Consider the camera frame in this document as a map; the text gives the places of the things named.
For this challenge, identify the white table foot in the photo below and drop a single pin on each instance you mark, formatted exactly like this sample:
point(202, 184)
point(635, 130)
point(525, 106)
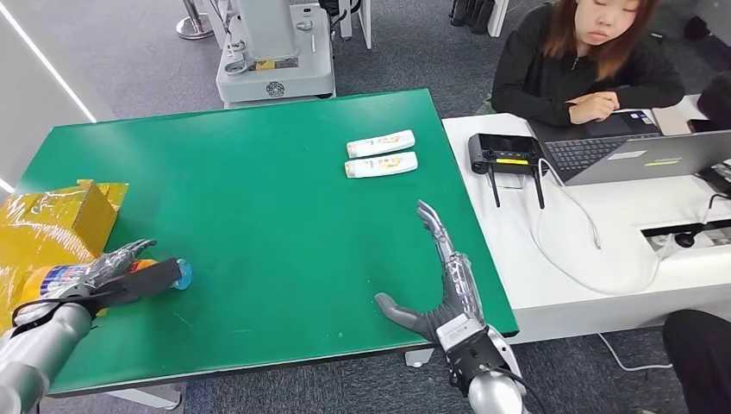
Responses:
point(148, 397)
point(418, 359)

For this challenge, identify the person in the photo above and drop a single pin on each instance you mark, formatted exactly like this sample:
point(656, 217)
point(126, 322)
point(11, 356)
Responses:
point(699, 365)
point(537, 74)

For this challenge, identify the yellow cardboard box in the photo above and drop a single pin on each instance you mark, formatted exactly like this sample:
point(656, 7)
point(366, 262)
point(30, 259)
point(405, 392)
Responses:
point(51, 228)

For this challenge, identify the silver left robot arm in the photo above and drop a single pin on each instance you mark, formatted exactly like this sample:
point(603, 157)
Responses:
point(40, 354)

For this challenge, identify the white furniture panel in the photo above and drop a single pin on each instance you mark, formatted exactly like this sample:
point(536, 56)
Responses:
point(365, 20)

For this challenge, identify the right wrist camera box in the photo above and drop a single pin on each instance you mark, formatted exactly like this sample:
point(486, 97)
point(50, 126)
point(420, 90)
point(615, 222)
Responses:
point(474, 354)

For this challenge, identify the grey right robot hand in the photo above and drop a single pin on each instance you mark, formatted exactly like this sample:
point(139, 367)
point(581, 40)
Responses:
point(459, 286)

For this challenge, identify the metal stanchion base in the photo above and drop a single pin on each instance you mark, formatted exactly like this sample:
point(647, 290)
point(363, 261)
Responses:
point(194, 25)

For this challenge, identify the black controller with antennas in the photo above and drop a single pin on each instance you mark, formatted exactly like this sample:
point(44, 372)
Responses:
point(502, 149)

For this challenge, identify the white shampoo bottle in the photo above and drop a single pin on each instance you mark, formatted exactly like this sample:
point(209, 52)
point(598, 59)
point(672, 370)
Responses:
point(380, 143)
point(380, 165)

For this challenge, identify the desk socket tray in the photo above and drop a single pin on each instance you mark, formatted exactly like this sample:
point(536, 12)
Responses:
point(714, 230)

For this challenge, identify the orange bottle with clear cap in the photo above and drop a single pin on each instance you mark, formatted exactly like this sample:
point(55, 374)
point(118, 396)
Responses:
point(43, 280)

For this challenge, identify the black smartphone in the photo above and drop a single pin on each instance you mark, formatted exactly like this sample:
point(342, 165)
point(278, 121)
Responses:
point(703, 126)

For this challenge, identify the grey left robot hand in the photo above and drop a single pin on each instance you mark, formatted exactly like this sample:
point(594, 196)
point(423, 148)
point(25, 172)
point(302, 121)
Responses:
point(108, 265)

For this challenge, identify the white lift column machine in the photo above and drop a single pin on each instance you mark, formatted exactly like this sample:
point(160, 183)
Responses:
point(277, 68)

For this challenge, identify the open grey laptop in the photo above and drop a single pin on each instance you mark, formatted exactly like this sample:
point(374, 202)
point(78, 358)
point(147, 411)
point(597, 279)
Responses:
point(639, 157)

